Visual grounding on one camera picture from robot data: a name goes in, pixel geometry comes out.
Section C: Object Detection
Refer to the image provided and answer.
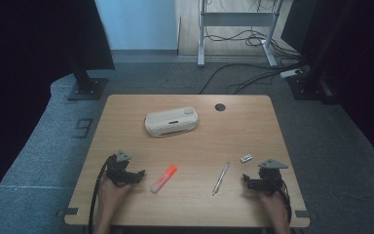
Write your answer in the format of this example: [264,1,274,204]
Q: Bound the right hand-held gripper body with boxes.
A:
[255,158,289,197]

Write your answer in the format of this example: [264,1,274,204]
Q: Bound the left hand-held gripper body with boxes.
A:
[105,149,134,188]

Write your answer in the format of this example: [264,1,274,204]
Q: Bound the silver pen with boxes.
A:
[211,160,231,197]

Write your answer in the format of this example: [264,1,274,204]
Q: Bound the cream pencil case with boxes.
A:
[143,106,200,138]

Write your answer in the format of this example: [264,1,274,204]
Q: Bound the person's left hand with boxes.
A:
[97,176,134,213]

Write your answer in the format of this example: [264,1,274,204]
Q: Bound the person's right hand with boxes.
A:
[258,186,290,222]

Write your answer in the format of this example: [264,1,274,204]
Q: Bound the orange highlighter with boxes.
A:
[150,164,179,195]

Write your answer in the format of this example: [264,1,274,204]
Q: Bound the white power strip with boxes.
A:
[279,68,304,79]

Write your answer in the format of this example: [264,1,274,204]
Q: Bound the dark curtain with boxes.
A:
[280,0,374,174]
[0,0,116,215]

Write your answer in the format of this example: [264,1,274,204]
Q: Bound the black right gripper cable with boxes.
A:
[272,176,293,226]

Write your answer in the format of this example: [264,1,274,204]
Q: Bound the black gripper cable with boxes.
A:
[272,176,293,226]
[88,154,117,234]

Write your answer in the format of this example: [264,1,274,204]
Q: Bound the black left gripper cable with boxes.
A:
[88,154,117,234]

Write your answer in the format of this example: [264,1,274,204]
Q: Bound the black stand with base plate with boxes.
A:
[66,59,109,101]
[286,0,342,105]

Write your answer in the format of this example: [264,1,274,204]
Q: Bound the long black floor cable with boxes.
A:
[198,61,306,96]

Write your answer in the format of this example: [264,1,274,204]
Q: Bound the tangle of black cables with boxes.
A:
[204,28,301,60]

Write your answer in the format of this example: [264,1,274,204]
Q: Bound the white metal desk frame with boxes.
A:
[197,0,285,68]

